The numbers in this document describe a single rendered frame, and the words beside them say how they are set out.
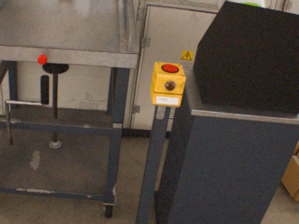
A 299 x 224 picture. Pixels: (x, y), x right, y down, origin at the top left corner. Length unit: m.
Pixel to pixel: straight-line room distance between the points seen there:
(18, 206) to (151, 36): 1.05
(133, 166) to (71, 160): 0.40
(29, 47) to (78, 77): 0.84
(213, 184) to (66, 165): 0.71
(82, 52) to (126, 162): 0.98
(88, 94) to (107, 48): 0.88
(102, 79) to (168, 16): 0.48
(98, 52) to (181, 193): 0.60
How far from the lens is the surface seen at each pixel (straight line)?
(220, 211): 1.59
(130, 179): 2.04
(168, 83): 1.08
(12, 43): 1.33
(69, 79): 2.12
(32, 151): 1.91
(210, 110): 1.25
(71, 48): 1.29
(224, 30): 1.17
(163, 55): 2.04
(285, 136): 1.40
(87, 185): 1.74
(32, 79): 2.15
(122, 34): 1.42
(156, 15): 1.95
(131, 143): 2.27
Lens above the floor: 1.40
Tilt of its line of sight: 33 degrees down
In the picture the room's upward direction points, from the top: 10 degrees clockwise
